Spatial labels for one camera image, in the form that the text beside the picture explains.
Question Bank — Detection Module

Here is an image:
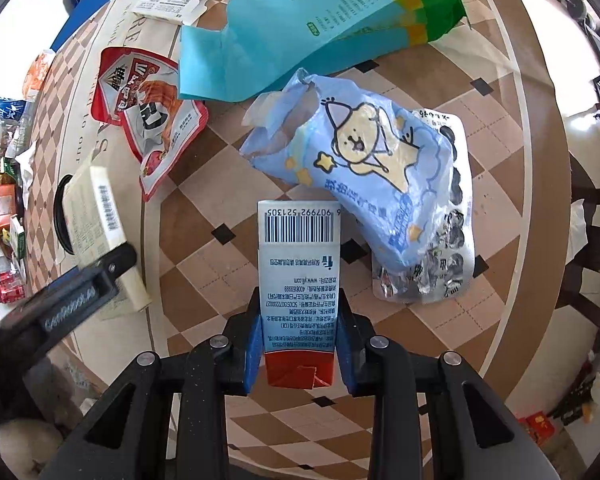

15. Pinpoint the cream barcode box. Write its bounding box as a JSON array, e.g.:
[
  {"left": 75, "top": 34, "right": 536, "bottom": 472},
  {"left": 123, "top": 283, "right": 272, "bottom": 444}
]
[{"left": 61, "top": 160, "right": 151, "bottom": 320}]

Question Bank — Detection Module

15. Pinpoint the white red milk carton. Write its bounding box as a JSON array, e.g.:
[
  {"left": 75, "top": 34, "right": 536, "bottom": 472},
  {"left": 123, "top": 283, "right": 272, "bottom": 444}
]
[{"left": 258, "top": 200, "right": 341, "bottom": 390}]

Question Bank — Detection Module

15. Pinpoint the red white snack packet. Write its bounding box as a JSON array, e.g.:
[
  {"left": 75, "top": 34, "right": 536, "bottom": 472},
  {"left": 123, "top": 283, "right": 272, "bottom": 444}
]
[{"left": 91, "top": 47, "right": 209, "bottom": 202}]

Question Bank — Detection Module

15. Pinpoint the blue green snack bag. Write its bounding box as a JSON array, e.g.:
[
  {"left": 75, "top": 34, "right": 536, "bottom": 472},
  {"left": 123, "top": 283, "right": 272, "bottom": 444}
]
[{"left": 178, "top": 0, "right": 466, "bottom": 102}]

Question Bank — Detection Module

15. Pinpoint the red packet on floor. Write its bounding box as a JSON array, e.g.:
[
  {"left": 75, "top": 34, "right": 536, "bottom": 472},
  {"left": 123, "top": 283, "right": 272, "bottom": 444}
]
[{"left": 0, "top": 273, "right": 26, "bottom": 304}]

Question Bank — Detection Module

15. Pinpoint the black round lid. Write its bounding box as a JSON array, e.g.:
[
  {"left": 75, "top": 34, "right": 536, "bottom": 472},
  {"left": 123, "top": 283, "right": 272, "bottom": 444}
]
[{"left": 53, "top": 174, "right": 74, "bottom": 256}]

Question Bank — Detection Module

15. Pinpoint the orange snack box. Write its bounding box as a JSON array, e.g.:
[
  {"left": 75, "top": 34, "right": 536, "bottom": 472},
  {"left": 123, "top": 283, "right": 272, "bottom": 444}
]
[{"left": 0, "top": 184, "right": 17, "bottom": 229}]

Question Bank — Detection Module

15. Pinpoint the silver panda foil wrapper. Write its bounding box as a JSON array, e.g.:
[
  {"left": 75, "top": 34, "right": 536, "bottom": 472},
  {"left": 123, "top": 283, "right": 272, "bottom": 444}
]
[{"left": 372, "top": 108, "right": 475, "bottom": 304}]

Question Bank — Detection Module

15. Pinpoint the white tissue on chair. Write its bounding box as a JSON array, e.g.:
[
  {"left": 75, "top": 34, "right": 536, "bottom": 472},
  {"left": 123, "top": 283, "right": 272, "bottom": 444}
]
[{"left": 565, "top": 198, "right": 588, "bottom": 264}]

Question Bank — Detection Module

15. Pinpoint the dark wooden chair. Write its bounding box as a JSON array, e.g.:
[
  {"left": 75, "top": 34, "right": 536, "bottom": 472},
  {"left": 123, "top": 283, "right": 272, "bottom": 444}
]
[{"left": 556, "top": 155, "right": 600, "bottom": 331}]

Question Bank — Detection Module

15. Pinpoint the light blue bear bag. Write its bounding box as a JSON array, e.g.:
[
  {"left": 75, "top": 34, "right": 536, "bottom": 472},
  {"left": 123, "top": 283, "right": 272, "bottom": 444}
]
[{"left": 240, "top": 70, "right": 453, "bottom": 273}]

